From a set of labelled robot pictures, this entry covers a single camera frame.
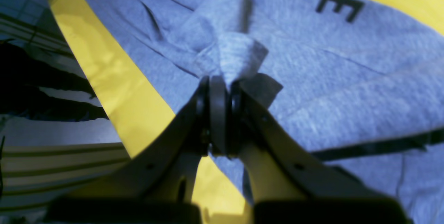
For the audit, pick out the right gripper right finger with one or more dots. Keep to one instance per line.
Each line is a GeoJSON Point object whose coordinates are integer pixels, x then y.
{"type": "Point", "coordinates": [289, 186]}

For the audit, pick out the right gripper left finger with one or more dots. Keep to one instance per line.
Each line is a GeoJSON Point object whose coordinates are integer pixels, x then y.
{"type": "Point", "coordinates": [156, 186]}

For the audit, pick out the grey t-shirt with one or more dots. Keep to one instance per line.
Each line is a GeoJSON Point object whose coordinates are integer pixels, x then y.
{"type": "Point", "coordinates": [353, 81]}

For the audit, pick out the yellow table cloth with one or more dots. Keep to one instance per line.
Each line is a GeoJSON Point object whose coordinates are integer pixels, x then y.
{"type": "Point", "coordinates": [136, 109]}

